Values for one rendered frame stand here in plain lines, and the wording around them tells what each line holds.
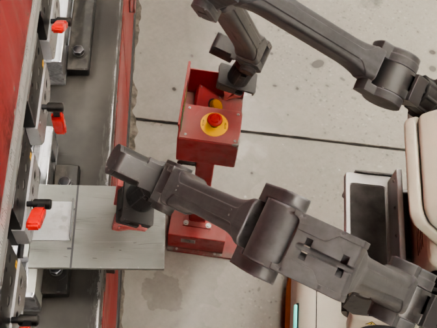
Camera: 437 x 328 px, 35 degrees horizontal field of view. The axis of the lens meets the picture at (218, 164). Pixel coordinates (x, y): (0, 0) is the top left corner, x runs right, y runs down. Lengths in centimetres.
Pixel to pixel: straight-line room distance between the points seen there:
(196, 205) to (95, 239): 44
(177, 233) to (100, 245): 98
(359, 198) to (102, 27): 81
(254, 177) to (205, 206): 165
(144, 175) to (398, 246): 51
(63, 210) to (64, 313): 21
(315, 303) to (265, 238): 136
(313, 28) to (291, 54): 170
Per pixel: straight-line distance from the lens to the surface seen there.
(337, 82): 291
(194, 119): 178
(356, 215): 142
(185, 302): 239
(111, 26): 184
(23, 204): 119
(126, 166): 118
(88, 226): 140
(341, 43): 128
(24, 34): 119
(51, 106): 131
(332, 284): 80
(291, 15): 123
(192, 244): 240
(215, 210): 93
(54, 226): 141
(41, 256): 139
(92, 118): 167
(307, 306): 214
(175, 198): 107
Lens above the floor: 228
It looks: 61 degrees down
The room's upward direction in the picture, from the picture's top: 10 degrees clockwise
